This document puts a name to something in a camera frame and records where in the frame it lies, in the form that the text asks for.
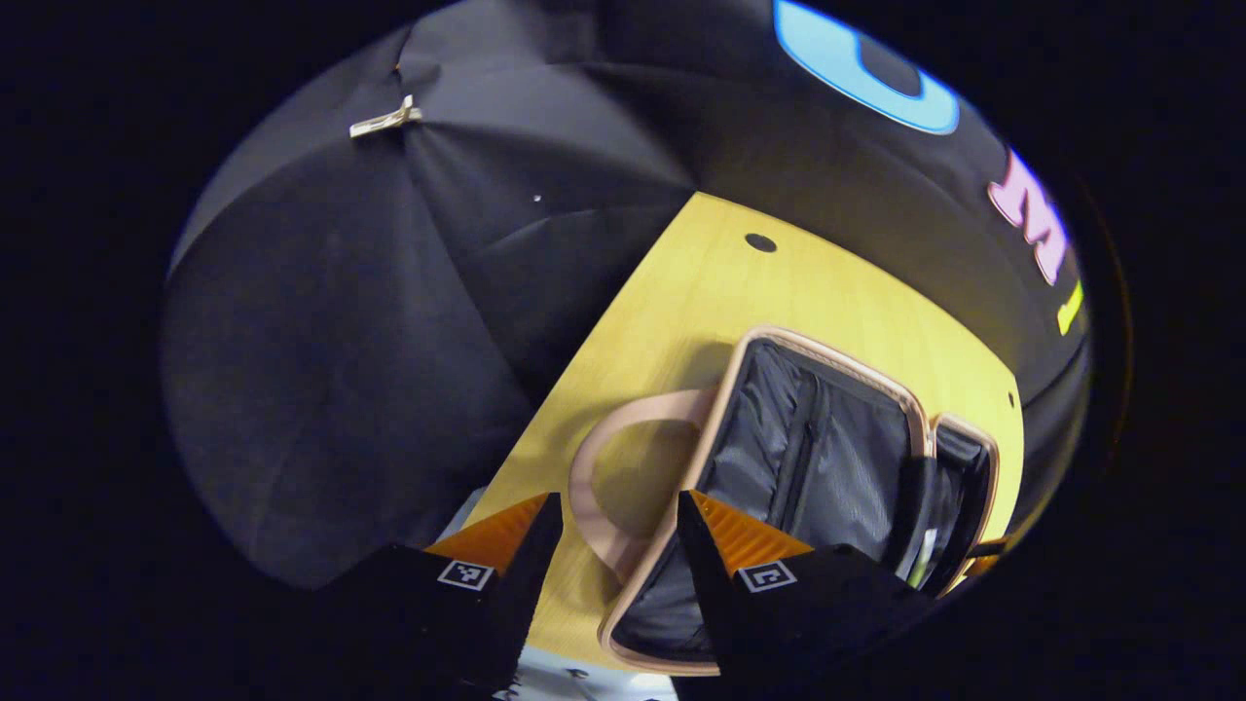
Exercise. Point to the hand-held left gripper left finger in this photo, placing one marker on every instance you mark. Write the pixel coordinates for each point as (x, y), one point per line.
(526, 574)

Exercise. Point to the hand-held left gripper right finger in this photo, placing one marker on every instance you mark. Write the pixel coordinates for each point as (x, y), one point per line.
(715, 594)

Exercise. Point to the pink suitcase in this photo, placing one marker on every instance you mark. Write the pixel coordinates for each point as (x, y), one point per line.
(827, 458)

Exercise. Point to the white green skin care tube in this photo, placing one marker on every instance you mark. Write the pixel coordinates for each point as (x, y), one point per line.
(925, 557)

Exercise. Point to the black backdrop cloth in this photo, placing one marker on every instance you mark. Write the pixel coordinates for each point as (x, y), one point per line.
(341, 341)

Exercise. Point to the silver metal clip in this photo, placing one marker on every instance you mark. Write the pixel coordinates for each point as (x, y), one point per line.
(384, 119)

